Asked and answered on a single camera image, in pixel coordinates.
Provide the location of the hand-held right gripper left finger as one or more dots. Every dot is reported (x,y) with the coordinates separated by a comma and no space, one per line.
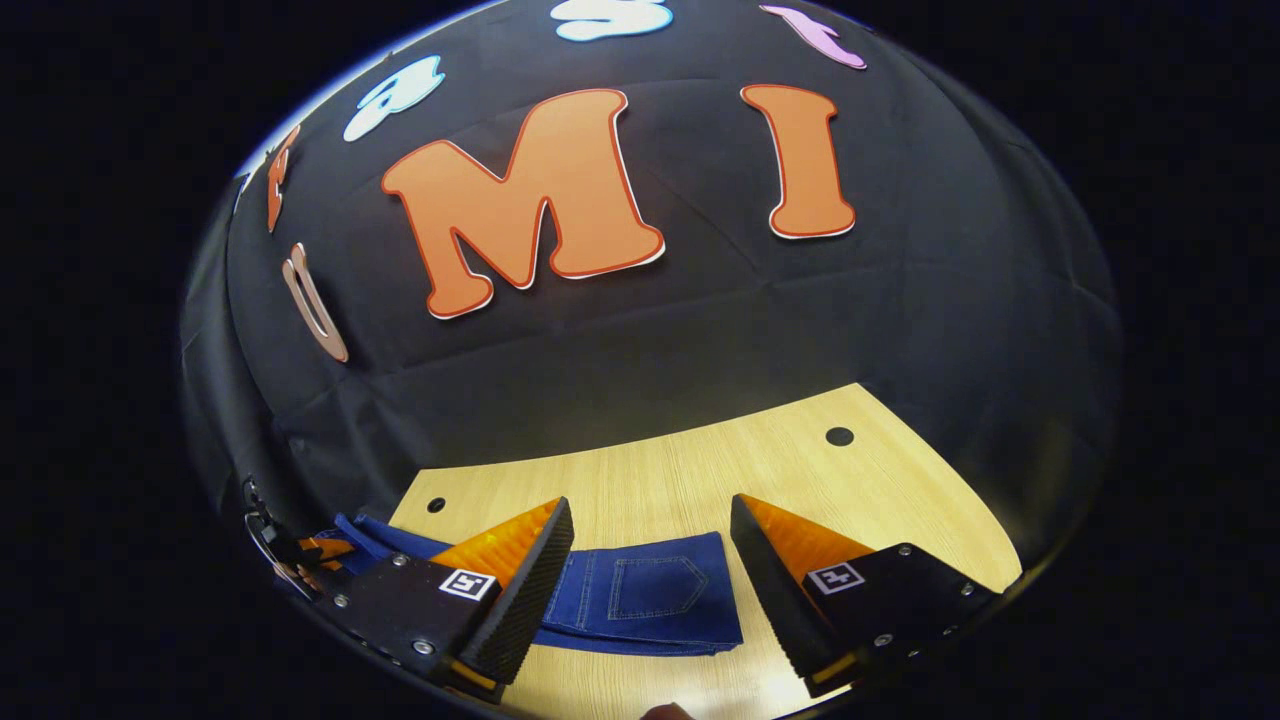
(525,600)

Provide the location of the blue jeans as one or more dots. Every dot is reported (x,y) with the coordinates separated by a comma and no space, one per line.
(650,595)

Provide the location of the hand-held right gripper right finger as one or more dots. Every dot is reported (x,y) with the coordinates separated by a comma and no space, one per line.
(775,600)

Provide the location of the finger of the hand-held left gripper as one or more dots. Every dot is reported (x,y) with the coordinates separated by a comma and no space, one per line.
(325,548)
(320,571)

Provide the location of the black backdrop cloth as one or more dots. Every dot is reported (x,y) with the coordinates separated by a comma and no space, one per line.
(800,330)

